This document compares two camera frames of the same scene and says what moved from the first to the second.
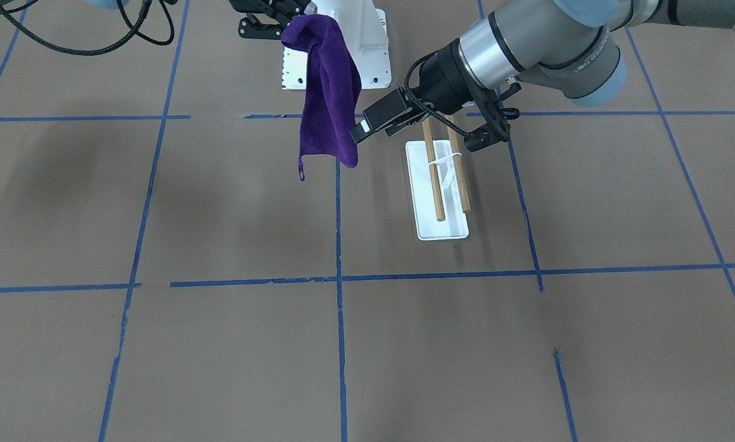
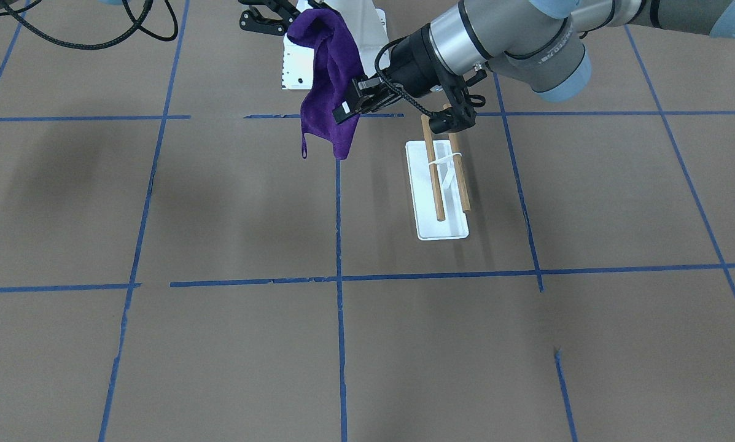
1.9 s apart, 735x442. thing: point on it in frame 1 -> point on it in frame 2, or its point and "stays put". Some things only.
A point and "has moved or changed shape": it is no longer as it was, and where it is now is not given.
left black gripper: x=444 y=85 -> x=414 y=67
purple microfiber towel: x=333 y=86 has moved or changed shape
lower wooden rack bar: x=438 y=197 stays put
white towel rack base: x=455 y=225 stays put
